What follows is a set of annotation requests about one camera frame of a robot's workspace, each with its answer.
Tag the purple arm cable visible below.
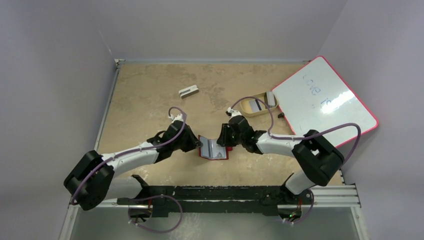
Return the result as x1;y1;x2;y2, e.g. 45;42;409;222
226;96;362;226
70;106;188;234

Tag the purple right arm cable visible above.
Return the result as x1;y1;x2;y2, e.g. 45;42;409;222
226;96;362;226

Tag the red card holder wallet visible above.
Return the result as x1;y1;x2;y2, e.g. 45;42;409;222
198;135;233;161

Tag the loose card in tray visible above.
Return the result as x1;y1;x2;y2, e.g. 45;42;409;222
249;99;266;113

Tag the white grey card reader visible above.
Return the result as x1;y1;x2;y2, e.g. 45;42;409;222
178;85;199;99

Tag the beige oval tray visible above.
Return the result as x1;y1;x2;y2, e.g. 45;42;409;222
239;91;279;117

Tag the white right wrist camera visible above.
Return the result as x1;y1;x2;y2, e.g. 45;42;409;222
225;107;242;118

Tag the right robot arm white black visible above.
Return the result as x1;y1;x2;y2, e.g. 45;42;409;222
216;115;345;204

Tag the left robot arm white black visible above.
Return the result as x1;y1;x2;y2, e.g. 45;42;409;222
63;120;203;211

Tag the stack of white cards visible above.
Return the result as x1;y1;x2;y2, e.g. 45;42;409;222
265;91;278;108

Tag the aluminium table frame rail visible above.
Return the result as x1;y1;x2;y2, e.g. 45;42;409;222
58;58;362;240

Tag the pink-framed whiteboard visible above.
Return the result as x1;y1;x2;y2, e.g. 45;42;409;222
272;56;379;135

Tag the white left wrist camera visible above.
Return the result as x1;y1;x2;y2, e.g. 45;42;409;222
168;113;185;123

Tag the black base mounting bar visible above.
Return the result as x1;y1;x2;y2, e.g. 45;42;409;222
117;176;315;222

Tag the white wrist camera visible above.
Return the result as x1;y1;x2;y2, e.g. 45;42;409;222
168;113;185;123
225;107;242;118

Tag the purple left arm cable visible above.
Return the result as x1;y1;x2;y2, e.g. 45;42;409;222
70;106;188;234

